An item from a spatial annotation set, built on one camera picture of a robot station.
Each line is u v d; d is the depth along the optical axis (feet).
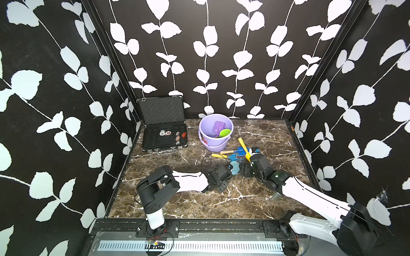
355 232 1.29
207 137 2.92
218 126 3.40
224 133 3.25
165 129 3.72
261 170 2.01
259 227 2.45
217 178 2.25
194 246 2.30
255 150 2.41
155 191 1.51
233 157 3.29
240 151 3.37
